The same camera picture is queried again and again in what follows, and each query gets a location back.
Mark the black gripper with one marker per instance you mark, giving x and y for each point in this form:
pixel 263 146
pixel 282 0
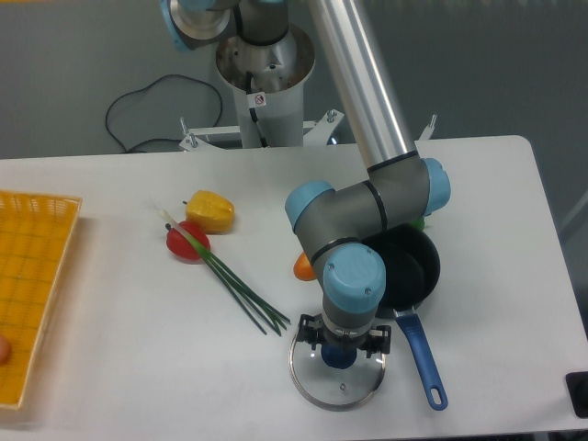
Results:
pixel 340 340

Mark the glass lid blue knob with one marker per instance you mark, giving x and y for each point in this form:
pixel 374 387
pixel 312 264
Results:
pixel 334 386

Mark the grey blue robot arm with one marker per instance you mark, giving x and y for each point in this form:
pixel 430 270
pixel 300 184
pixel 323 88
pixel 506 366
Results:
pixel 331 224

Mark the toy baguette bread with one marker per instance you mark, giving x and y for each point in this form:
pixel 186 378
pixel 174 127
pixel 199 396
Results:
pixel 302 268

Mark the green onion stalk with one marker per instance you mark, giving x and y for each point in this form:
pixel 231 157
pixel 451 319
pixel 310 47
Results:
pixel 251 303

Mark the green toy bell pepper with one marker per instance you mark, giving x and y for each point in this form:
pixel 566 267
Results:
pixel 419 224

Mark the yellow toy bell pepper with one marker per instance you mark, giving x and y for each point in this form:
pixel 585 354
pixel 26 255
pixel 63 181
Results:
pixel 211 212

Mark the black object at table edge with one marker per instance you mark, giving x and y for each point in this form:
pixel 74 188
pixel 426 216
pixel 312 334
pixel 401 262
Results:
pixel 577 387

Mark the yellow plastic basket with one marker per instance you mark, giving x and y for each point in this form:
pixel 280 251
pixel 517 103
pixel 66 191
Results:
pixel 36 231

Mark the blue saucepan with handle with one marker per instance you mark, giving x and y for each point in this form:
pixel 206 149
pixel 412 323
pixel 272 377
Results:
pixel 412 266

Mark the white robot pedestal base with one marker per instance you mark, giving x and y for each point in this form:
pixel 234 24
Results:
pixel 267 61

